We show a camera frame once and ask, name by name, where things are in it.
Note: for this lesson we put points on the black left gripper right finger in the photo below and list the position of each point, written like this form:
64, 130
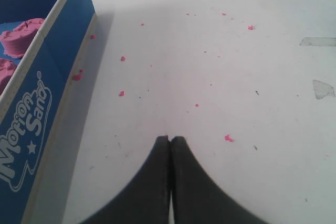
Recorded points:
196, 198

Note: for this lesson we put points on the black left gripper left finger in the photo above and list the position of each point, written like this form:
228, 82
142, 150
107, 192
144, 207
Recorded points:
146, 198

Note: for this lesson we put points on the blue Motion Sand box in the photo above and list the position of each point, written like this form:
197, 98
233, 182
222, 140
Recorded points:
31, 99

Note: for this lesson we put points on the clear tape piece lower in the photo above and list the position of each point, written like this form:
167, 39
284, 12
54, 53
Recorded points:
322, 90

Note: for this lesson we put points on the clear tape piece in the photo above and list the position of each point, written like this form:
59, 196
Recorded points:
318, 41
322, 90

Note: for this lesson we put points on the clear tape piece upper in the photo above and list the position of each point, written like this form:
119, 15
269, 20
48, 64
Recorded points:
318, 41

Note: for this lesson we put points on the pink sand lump lower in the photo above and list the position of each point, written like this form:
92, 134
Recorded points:
7, 69

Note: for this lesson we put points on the pink sand lump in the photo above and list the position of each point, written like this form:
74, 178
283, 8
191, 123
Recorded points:
7, 69
17, 41

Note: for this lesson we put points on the pink sand lump upper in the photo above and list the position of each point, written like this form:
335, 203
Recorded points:
17, 41

